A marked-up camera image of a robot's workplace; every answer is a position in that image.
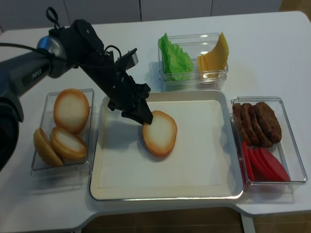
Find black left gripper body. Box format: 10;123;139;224
49;19;150;111

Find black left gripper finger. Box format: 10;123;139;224
121;97;153;125

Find bun half cut side up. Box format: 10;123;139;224
142;110;177;157

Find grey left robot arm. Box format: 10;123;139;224
0;19;153;166

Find green lettuce leaves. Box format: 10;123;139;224
158;33;193;81

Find clear lettuce and cheese container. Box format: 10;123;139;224
158;33;228;91

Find flat yellow cheese slices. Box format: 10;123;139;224
198;54;227;79

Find upright yellow cheese slice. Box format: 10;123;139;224
204;32;229;71

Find back bun half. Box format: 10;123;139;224
53;88;90;134

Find bun half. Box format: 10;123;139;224
50;127;87;161
53;88;90;134

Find front bun half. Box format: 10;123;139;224
50;127;87;161

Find white rectangular serving tray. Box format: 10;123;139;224
90;90;243;200

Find clear plastic bun container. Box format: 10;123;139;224
31;88;94;177

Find leftmost brown meat patty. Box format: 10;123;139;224
232;103;252;146

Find brown meat patty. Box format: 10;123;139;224
249;105;274;148
255;102;282;144
232;103;252;146
241;103;261;146

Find bun crust side left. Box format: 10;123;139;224
33;128;64;167

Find leftmost red tomato slice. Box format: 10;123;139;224
242;141;255;181

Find red tomato slice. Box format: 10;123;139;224
248;147;269;181
259;148;290;182
253;148;279;182
242;141;255;181

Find rightmost brown meat patty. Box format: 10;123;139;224
255;102;282;144

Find clear patty and tomato container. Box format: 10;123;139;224
231;97;308;190

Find rightmost red tomato slice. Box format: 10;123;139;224
259;148;290;182

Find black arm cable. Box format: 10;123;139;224
0;6;73;64

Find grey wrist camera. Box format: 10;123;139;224
116;48;138;71

